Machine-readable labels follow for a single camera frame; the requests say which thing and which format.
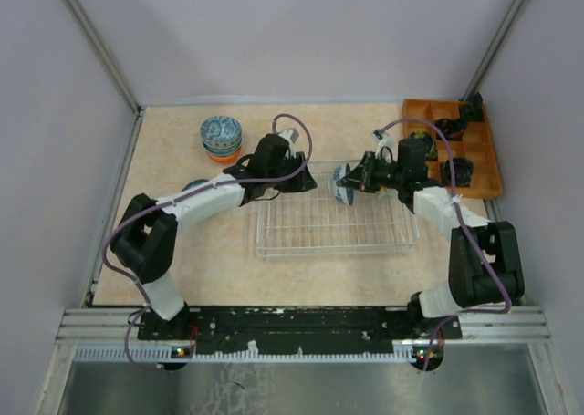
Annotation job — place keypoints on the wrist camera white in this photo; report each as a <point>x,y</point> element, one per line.
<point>291,135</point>
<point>385,143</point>

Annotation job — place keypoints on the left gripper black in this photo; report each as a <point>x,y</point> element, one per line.
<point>303,181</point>

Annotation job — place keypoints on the blue white bowl on table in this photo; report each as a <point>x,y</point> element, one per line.
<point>193,184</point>

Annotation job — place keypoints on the black object tray corner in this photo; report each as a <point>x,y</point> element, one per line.
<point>472,110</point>

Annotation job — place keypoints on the white wire dish rack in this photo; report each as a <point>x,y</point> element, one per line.
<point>315,223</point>

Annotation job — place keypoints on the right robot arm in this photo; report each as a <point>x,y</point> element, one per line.
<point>484,262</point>

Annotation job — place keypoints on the yellow floral bowl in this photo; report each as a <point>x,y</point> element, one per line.
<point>387,194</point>

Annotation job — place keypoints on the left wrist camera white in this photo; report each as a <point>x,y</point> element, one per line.
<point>291,135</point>

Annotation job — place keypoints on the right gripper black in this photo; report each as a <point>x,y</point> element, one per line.
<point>362,175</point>

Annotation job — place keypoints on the black yellow object in tray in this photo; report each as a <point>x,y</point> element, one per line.
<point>429,143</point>

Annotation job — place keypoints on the black round object in tray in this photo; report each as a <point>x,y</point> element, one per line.
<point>463,172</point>

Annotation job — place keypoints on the top blue stacked bowl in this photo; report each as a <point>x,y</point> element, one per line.
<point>221,131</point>

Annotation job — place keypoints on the black object tray centre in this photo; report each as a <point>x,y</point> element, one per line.
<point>452,129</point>

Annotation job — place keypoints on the orange bottom stacked bowl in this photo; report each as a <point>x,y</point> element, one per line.
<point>224,159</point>

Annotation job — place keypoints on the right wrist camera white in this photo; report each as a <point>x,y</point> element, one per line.
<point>385,143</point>

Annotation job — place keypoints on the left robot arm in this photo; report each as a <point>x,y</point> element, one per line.
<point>145,239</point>

